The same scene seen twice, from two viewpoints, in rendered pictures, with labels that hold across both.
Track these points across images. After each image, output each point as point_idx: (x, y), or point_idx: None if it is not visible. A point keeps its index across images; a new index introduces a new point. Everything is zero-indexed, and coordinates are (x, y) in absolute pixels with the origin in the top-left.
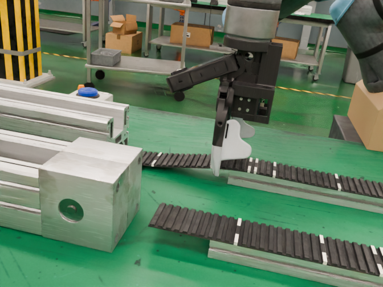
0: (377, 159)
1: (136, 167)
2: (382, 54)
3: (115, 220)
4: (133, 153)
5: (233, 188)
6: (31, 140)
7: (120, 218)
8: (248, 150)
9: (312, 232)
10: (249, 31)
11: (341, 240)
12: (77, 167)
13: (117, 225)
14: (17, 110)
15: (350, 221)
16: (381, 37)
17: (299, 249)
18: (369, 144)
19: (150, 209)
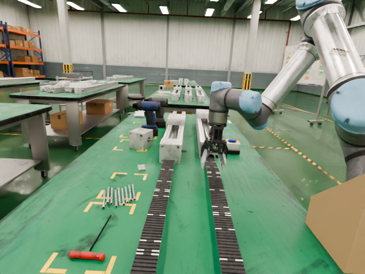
0: (290, 224)
1: (176, 148)
2: (347, 164)
3: (161, 155)
4: (176, 144)
5: (205, 177)
6: (178, 137)
7: (164, 156)
8: (203, 161)
9: (185, 191)
10: (208, 118)
11: (183, 196)
12: (164, 140)
13: (162, 157)
14: (199, 134)
15: (199, 200)
16: (347, 151)
17: (161, 177)
18: (306, 219)
19: (181, 165)
